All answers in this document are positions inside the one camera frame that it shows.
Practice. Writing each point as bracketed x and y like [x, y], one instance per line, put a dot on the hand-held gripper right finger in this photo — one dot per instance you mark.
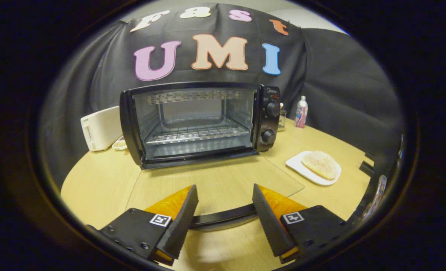
[270, 226]

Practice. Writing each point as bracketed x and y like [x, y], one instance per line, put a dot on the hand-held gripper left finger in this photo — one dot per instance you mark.
[181, 226]

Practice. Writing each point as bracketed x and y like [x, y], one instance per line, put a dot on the sugar-coated bread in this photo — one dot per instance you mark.
[320, 164]

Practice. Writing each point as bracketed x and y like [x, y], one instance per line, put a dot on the black toaster oven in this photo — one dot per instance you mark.
[268, 116]

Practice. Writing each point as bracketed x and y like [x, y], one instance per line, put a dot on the white bread toaster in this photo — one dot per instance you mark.
[102, 128]

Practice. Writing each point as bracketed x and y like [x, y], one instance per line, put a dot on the white plate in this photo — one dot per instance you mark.
[296, 165]

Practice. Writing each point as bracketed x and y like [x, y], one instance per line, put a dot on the white divided snack dish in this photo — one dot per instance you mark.
[120, 143]

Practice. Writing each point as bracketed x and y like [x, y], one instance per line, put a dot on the small glass jar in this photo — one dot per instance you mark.
[281, 119]

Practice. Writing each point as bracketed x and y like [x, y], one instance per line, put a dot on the black chair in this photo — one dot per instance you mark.
[367, 163]

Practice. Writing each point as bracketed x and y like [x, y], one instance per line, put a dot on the white pink bottle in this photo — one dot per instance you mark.
[301, 113]

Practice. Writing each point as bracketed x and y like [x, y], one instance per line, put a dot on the black backdrop cloth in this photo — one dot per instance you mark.
[339, 75]

